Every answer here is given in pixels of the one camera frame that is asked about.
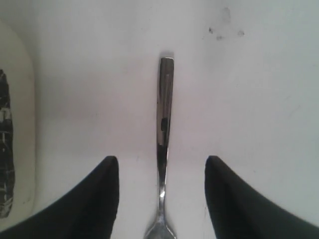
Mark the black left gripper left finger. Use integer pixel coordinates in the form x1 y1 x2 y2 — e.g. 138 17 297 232
0 156 119 239

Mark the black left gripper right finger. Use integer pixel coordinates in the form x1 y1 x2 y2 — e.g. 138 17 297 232
205 156 319 239

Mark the steel fork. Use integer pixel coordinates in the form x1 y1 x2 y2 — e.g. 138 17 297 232
144 57 176 239

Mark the cream bin with circle mark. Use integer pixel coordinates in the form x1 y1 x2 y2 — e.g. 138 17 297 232
0 22 35 228

